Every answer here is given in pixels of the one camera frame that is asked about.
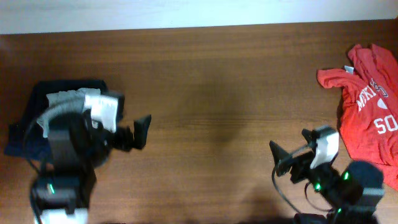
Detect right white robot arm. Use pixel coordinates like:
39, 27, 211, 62
269, 126, 385, 223

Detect folded navy blue garment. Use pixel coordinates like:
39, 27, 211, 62
4, 79, 108, 161

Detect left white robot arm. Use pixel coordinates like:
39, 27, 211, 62
29, 111, 152, 223

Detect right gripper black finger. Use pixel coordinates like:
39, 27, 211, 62
301, 129, 312, 145
269, 141, 291, 162

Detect folded grey garment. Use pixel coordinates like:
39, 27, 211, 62
37, 88, 101, 138

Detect red printed t-shirt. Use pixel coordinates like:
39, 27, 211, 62
317, 44, 397, 189

